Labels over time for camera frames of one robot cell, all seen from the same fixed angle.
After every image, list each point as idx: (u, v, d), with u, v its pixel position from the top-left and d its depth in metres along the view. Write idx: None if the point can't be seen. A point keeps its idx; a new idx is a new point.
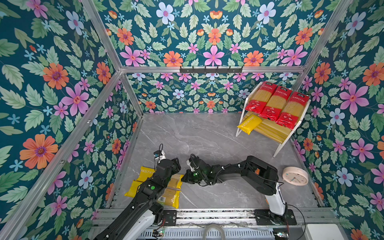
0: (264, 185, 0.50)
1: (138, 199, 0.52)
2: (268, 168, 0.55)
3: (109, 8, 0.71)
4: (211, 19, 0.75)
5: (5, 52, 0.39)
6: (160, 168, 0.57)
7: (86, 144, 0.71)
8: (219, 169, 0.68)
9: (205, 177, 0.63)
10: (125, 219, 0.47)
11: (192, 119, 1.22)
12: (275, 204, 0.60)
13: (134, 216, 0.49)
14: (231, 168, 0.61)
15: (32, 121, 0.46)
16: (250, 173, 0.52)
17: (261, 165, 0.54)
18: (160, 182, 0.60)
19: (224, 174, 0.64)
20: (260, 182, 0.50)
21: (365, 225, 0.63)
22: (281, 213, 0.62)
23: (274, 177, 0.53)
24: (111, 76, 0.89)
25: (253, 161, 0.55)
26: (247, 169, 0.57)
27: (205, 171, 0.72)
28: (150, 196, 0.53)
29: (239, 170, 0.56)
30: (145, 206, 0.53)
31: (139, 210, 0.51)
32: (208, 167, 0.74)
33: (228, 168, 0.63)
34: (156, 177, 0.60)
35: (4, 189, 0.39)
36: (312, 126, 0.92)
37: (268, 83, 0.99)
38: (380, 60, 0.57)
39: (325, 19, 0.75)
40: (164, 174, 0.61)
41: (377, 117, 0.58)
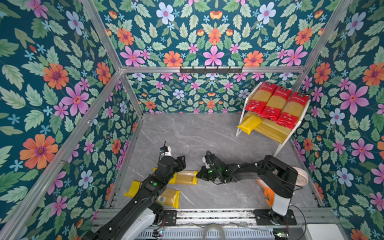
0: (283, 187, 0.47)
1: (141, 194, 0.53)
2: (287, 169, 0.52)
3: (109, 8, 0.71)
4: (211, 19, 0.75)
5: (5, 52, 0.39)
6: (162, 164, 0.57)
7: (85, 144, 0.71)
8: (235, 167, 0.66)
9: (219, 175, 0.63)
10: (127, 214, 0.47)
11: (192, 119, 1.21)
12: (281, 205, 0.59)
13: (136, 210, 0.49)
14: (247, 165, 0.60)
15: (32, 121, 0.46)
16: (268, 173, 0.50)
17: (280, 166, 0.52)
18: (162, 179, 0.60)
19: (240, 172, 0.62)
20: (279, 183, 0.48)
21: (365, 225, 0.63)
22: (282, 214, 0.62)
23: (294, 179, 0.50)
24: (111, 76, 0.89)
25: (271, 160, 0.53)
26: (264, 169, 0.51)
27: (220, 168, 0.72)
28: (152, 192, 0.54)
29: (255, 169, 0.54)
30: (147, 201, 0.53)
31: (141, 205, 0.51)
32: (223, 164, 0.74)
33: (243, 166, 0.62)
34: (159, 174, 0.60)
35: (3, 189, 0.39)
36: (312, 126, 0.92)
37: (268, 83, 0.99)
38: (380, 60, 0.57)
39: (325, 19, 0.75)
40: (166, 171, 0.61)
41: (377, 117, 0.58)
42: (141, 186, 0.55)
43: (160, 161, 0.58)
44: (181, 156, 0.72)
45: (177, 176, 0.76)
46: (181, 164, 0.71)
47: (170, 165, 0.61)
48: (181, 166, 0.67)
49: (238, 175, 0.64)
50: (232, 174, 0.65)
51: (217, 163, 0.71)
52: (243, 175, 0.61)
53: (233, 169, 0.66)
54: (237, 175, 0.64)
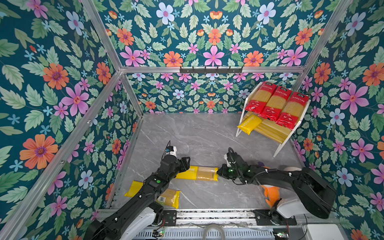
0: (321, 206, 0.43)
1: (145, 189, 0.54)
2: (326, 188, 0.46)
3: (109, 8, 0.71)
4: (211, 19, 0.75)
5: (5, 52, 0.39)
6: (164, 163, 0.59)
7: (85, 144, 0.71)
8: (262, 171, 0.61)
9: (240, 174, 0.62)
10: (132, 206, 0.48)
11: (192, 119, 1.21)
12: (291, 210, 0.58)
13: (140, 203, 0.50)
14: (279, 173, 0.54)
15: (32, 121, 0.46)
16: (304, 186, 0.45)
17: (319, 181, 0.47)
18: (165, 177, 0.62)
19: (267, 177, 0.57)
20: (317, 200, 0.43)
21: (365, 225, 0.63)
22: (285, 215, 0.62)
23: (332, 200, 0.44)
24: (111, 76, 0.89)
25: (310, 174, 0.47)
26: (300, 181, 0.46)
27: (241, 168, 0.69)
28: (156, 188, 0.55)
29: (291, 179, 0.49)
30: (151, 195, 0.54)
31: (145, 199, 0.52)
32: (245, 165, 0.70)
33: (272, 173, 0.57)
34: (161, 172, 0.61)
35: (3, 189, 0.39)
36: (312, 126, 0.92)
37: (268, 83, 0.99)
38: (380, 61, 0.56)
39: (325, 19, 0.75)
40: (168, 169, 0.63)
41: (377, 117, 0.58)
42: (145, 182, 0.57)
43: (162, 159, 0.59)
44: (185, 157, 0.73)
45: (198, 172, 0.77)
46: (185, 164, 0.72)
47: (172, 164, 0.62)
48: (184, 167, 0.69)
49: (263, 180, 0.60)
50: (256, 176, 0.61)
51: (239, 162, 0.68)
52: (270, 180, 0.57)
53: (258, 172, 0.62)
54: (262, 180, 0.60)
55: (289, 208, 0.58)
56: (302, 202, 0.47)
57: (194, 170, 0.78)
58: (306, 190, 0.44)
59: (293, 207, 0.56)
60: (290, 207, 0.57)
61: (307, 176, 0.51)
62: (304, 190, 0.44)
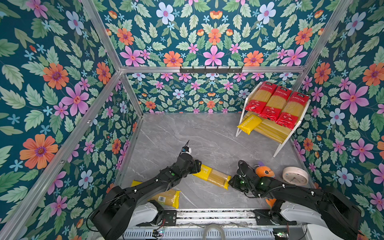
0: (348, 229, 0.41)
1: (162, 175, 0.58)
2: (351, 208, 0.44)
3: (109, 8, 0.71)
4: (211, 19, 0.75)
5: (5, 51, 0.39)
6: (180, 158, 0.63)
7: (86, 144, 0.71)
8: (279, 186, 0.58)
9: (252, 188, 0.68)
10: (149, 186, 0.51)
11: (192, 119, 1.21)
12: (296, 216, 0.58)
13: (156, 186, 0.53)
14: (298, 190, 0.52)
15: (31, 121, 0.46)
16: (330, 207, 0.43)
17: (343, 201, 0.44)
18: (179, 172, 0.65)
19: (285, 193, 0.55)
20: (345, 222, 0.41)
21: (365, 225, 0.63)
22: (288, 218, 0.62)
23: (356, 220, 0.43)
24: (111, 76, 0.89)
25: (333, 193, 0.45)
26: (325, 202, 0.44)
27: (252, 181, 0.66)
28: (171, 178, 0.59)
29: (315, 199, 0.47)
30: (166, 183, 0.57)
31: (161, 185, 0.56)
32: (256, 177, 0.67)
33: (290, 189, 0.54)
34: (176, 166, 0.65)
35: (3, 189, 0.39)
36: (312, 126, 0.92)
37: (268, 83, 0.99)
38: (380, 61, 0.56)
39: (325, 19, 0.75)
40: (183, 164, 0.66)
41: (377, 117, 0.58)
42: (161, 170, 0.61)
43: (180, 155, 0.64)
44: (198, 160, 0.77)
45: (210, 174, 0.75)
46: (196, 167, 0.75)
47: (187, 161, 0.66)
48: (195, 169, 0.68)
49: (279, 195, 0.57)
50: (272, 191, 0.58)
51: (249, 174, 0.66)
52: (287, 196, 0.55)
53: (274, 188, 0.58)
54: (278, 195, 0.57)
55: (297, 215, 0.57)
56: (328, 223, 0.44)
57: (207, 170, 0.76)
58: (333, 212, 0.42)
59: (304, 216, 0.54)
60: (299, 215, 0.56)
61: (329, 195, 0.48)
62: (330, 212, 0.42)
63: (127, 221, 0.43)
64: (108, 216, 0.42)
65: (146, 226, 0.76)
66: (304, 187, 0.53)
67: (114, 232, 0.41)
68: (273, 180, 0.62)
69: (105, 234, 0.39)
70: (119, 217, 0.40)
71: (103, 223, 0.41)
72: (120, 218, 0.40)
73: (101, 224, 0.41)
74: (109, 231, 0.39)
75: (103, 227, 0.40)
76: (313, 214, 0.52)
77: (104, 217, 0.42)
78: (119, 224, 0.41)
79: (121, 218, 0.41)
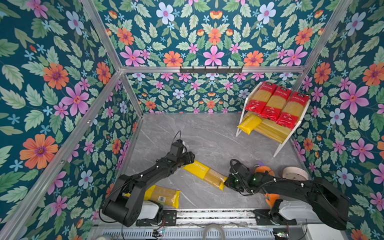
0: (338, 218, 0.41)
1: (161, 163, 0.61)
2: (340, 197, 0.45)
3: (109, 8, 0.71)
4: (211, 19, 0.75)
5: (5, 51, 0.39)
6: (174, 146, 0.68)
7: (86, 144, 0.71)
8: (270, 181, 0.58)
9: (245, 185, 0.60)
10: (152, 171, 0.53)
11: (192, 119, 1.21)
12: (294, 214, 0.58)
13: (158, 171, 0.56)
14: (289, 183, 0.53)
15: (32, 121, 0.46)
16: (320, 198, 0.43)
17: (332, 191, 0.45)
18: (174, 158, 0.69)
19: (276, 187, 0.55)
20: (334, 212, 0.42)
21: (365, 225, 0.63)
22: (287, 217, 0.62)
23: (346, 209, 0.43)
24: (111, 76, 0.89)
25: (323, 184, 0.46)
26: (315, 193, 0.45)
27: (245, 178, 0.66)
28: (169, 164, 0.62)
29: (304, 191, 0.47)
30: (166, 168, 0.60)
31: (162, 169, 0.58)
32: (248, 174, 0.68)
33: (281, 182, 0.55)
34: (171, 154, 0.69)
35: (4, 189, 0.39)
36: (313, 126, 0.92)
37: (268, 83, 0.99)
38: (380, 61, 0.56)
39: (325, 19, 0.75)
40: (177, 152, 0.71)
41: (377, 117, 0.58)
42: (158, 159, 0.63)
43: (173, 144, 0.68)
44: (191, 152, 0.79)
45: (207, 173, 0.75)
46: (190, 158, 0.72)
47: (180, 147, 0.71)
48: (188, 159, 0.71)
49: (272, 189, 0.57)
50: (264, 186, 0.59)
51: (241, 171, 0.66)
52: (279, 190, 0.55)
53: (265, 183, 0.59)
54: (271, 189, 0.58)
55: (294, 213, 0.58)
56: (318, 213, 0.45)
57: (204, 169, 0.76)
58: (322, 203, 0.42)
59: (300, 212, 0.55)
60: (296, 212, 0.56)
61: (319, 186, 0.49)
62: (320, 202, 0.42)
63: (139, 204, 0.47)
64: (121, 204, 0.43)
65: (146, 226, 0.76)
66: (294, 180, 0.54)
67: (131, 216, 0.43)
68: (265, 175, 0.62)
69: (123, 219, 0.40)
70: (133, 200, 0.41)
71: (118, 210, 0.41)
72: (133, 201, 0.42)
73: (115, 211, 0.41)
74: (126, 216, 0.41)
75: (119, 213, 0.41)
76: (307, 207, 0.52)
77: (117, 206, 0.42)
78: (134, 206, 0.43)
79: (135, 201, 0.43)
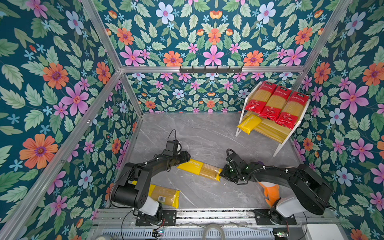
0: (316, 202, 0.43)
1: (161, 156, 0.64)
2: (323, 185, 0.46)
3: (109, 8, 0.71)
4: (211, 19, 0.75)
5: (5, 52, 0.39)
6: (170, 142, 0.73)
7: (85, 144, 0.71)
8: (260, 168, 0.62)
9: (239, 173, 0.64)
10: (154, 162, 0.56)
11: (192, 119, 1.21)
12: (289, 209, 0.59)
13: (158, 162, 0.59)
14: (276, 170, 0.56)
15: (32, 121, 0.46)
16: (300, 182, 0.45)
17: (315, 178, 0.47)
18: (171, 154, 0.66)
19: (265, 174, 0.58)
20: (313, 197, 0.44)
21: (365, 225, 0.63)
22: (284, 215, 0.63)
23: (328, 196, 0.45)
24: (111, 76, 0.89)
25: (306, 171, 0.48)
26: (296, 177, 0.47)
27: (239, 166, 0.70)
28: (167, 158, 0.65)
29: (287, 176, 0.50)
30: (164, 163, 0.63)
31: (162, 162, 0.62)
32: (243, 163, 0.72)
33: (270, 170, 0.58)
34: (167, 150, 0.74)
35: (4, 189, 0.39)
36: (313, 126, 0.92)
37: (268, 83, 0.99)
38: (380, 61, 0.56)
39: (325, 19, 0.75)
40: (173, 148, 0.75)
41: (377, 117, 0.58)
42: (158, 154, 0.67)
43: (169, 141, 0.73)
44: (188, 152, 0.85)
45: (202, 168, 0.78)
46: (186, 157, 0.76)
47: (177, 144, 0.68)
48: (184, 157, 0.84)
49: (261, 176, 0.61)
50: (254, 173, 0.63)
51: (236, 160, 0.70)
52: (267, 177, 0.58)
53: (256, 170, 0.63)
54: (260, 176, 0.61)
55: (287, 207, 0.59)
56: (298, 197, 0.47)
57: (199, 165, 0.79)
58: (302, 186, 0.45)
59: (290, 205, 0.57)
60: (288, 206, 0.58)
61: (304, 174, 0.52)
62: (299, 186, 0.45)
63: (148, 187, 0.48)
64: (130, 188, 0.45)
65: (146, 226, 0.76)
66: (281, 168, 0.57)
67: (141, 198, 0.46)
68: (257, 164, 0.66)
69: (133, 202, 0.43)
70: (142, 182, 0.45)
71: (128, 194, 0.44)
72: (143, 184, 0.45)
73: (125, 196, 0.43)
74: (137, 198, 0.43)
75: (129, 198, 0.43)
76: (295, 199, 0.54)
77: (126, 191, 0.44)
78: (143, 188, 0.46)
79: (145, 182, 0.46)
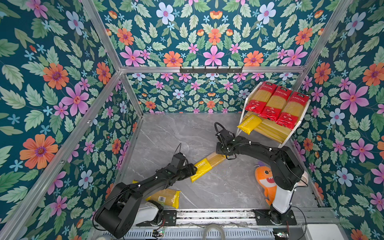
0: (287, 180, 0.49)
1: (160, 174, 0.60)
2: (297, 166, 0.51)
3: (109, 8, 0.71)
4: (211, 19, 0.75)
5: (5, 52, 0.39)
6: (175, 158, 0.68)
7: (85, 144, 0.71)
8: (246, 142, 0.65)
9: (224, 144, 0.79)
10: (150, 182, 0.53)
11: (192, 119, 1.21)
12: (281, 201, 0.61)
13: (156, 183, 0.55)
14: (260, 146, 0.59)
15: (31, 121, 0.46)
16: (279, 161, 0.49)
17: (293, 160, 0.51)
18: (174, 170, 0.68)
19: (249, 148, 0.62)
20: (286, 174, 0.49)
21: (365, 225, 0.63)
22: (282, 211, 0.63)
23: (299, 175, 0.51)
24: (111, 76, 0.89)
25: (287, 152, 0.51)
26: (277, 155, 0.53)
27: (225, 139, 0.74)
28: (168, 176, 0.62)
29: (269, 153, 0.54)
30: (164, 180, 0.60)
31: (161, 181, 0.58)
32: (229, 137, 0.75)
33: (254, 145, 0.61)
34: (171, 166, 0.69)
35: (4, 189, 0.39)
36: (313, 126, 0.92)
37: (268, 83, 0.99)
38: (380, 61, 0.56)
39: (325, 19, 0.75)
40: (178, 164, 0.70)
41: (377, 117, 0.58)
42: (158, 170, 0.63)
43: (174, 156, 0.68)
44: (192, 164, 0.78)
45: (210, 162, 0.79)
46: (191, 170, 0.78)
47: (181, 159, 0.70)
48: (189, 172, 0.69)
49: (244, 149, 0.64)
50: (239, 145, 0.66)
51: (224, 134, 0.74)
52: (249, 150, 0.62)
53: (241, 143, 0.66)
54: (243, 148, 0.65)
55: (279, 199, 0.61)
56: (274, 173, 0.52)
57: (204, 163, 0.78)
58: (280, 165, 0.49)
59: (279, 196, 0.60)
60: (279, 198, 0.61)
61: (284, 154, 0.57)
62: (278, 163, 0.49)
63: (133, 214, 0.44)
64: (115, 213, 0.42)
65: (146, 226, 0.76)
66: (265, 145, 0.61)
67: (122, 227, 0.41)
68: (243, 139, 0.68)
69: (114, 230, 0.39)
70: (127, 210, 0.41)
71: (110, 220, 0.41)
72: (127, 212, 0.41)
73: (107, 220, 0.41)
74: (118, 227, 0.39)
75: (110, 224, 0.40)
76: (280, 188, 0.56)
77: (110, 214, 0.42)
78: (127, 218, 0.42)
79: (129, 212, 0.42)
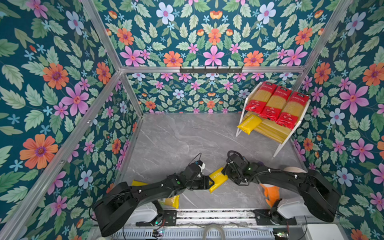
0: (327, 210, 0.42)
1: (168, 181, 0.58)
2: (331, 191, 0.45)
3: (109, 8, 0.71)
4: (211, 19, 0.75)
5: (5, 51, 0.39)
6: (190, 168, 0.62)
7: (86, 144, 0.71)
8: (265, 171, 0.59)
9: (240, 174, 0.70)
10: (153, 189, 0.51)
11: (192, 119, 1.21)
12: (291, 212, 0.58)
13: (160, 190, 0.53)
14: (283, 174, 0.53)
15: (31, 121, 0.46)
16: (312, 190, 0.43)
17: (325, 184, 0.45)
18: (184, 181, 0.64)
19: (271, 177, 0.55)
20: (323, 204, 0.42)
21: (365, 225, 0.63)
22: (286, 216, 0.62)
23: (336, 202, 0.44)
24: (111, 76, 0.89)
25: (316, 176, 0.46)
26: (308, 184, 0.47)
27: (240, 167, 0.67)
28: (176, 186, 0.58)
29: (297, 182, 0.48)
30: (170, 189, 0.57)
31: (165, 190, 0.55)
32: (244, 164, 0.69)
33: (276, 173, 0.55)
34: (184, 176, 0.64)
35: (3, 189, 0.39)
36: (313, 126, 0.92)
37: (268, 83, 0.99)
38: (380, 61, 0.56)
39: (325, 19, 0.75)
40: (191, 175, 0.65)
41: (377, 117, 0.58)
42: (167, 176, 0.60)
43: (189, 165, 0.63)
44: (207, 177, 0.71)
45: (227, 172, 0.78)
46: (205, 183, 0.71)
47: (196, 172, 0.65)
48: (203, 184, 0.72)
49: (264, 178, 0.58)
50: (258, 175, 0.59)
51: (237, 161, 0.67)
52: (273, 179, 0.55)
53: (260, 172, 0.60)
54: (263, 178, 0.58)
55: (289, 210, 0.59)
56: (307, 205, 0.46)
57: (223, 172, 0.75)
58: (313, 194, 0.43)
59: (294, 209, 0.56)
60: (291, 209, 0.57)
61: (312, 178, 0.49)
62: (311, 193, 0.43)
63: (125, 218, 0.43)
64: (109, 209, 0.43)
65: (146, 226, 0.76)
66: (288, 172, 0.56)
67: (111, 227, 0.41)
68: (260, 166, 0.63)
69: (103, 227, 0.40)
70: (119, 214, 0.40)
71: (103, 215, 0.41)
72: (119, 215, 0.40)
73: (100, 214, 0.42)
74: (106, 225, 0.40)
75: (102, 219, 0.41)
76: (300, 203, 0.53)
77: (105, 209, 0.43)
78: (116, 220, 0.41)
79: (122, 214, 0.41)
